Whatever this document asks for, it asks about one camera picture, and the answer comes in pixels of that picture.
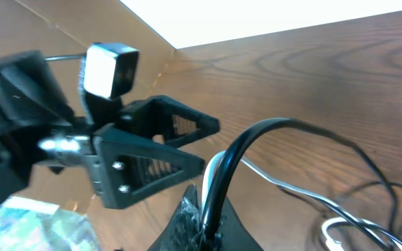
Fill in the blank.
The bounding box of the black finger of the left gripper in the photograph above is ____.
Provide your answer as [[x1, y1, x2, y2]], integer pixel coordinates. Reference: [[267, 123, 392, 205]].
[[117, 95, 220, 148]]

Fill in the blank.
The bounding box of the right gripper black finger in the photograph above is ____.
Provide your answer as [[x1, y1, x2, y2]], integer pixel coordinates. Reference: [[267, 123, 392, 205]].
[[149, 185, 262, 251]]

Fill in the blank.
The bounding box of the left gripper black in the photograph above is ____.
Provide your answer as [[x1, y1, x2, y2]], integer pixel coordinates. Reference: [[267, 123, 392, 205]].
[[29, 117, 205, 209]]

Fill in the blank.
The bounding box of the black usb cable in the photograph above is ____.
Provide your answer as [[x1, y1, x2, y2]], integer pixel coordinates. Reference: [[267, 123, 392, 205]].
[[199, 117, 402, 251]]

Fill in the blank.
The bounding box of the white usb cable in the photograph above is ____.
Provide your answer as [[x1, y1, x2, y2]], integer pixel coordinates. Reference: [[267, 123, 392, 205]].
[[200, 150, 402, 251]]

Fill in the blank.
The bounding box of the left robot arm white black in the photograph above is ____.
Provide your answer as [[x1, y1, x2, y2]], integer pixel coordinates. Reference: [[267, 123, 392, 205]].
[[0, 51, 220, 209]]

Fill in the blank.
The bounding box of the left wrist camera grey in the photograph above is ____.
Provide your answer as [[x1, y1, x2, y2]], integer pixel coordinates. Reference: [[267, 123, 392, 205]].
[[80, 43, 140, 101]]

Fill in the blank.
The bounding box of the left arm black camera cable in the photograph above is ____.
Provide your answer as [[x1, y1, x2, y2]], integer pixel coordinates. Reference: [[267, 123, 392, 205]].
[[43, 52, 87, 62]]

